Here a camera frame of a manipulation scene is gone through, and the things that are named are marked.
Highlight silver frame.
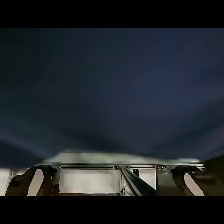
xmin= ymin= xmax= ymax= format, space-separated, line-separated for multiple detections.
xmin=0 ymin=161 xmax=206 ymax=197

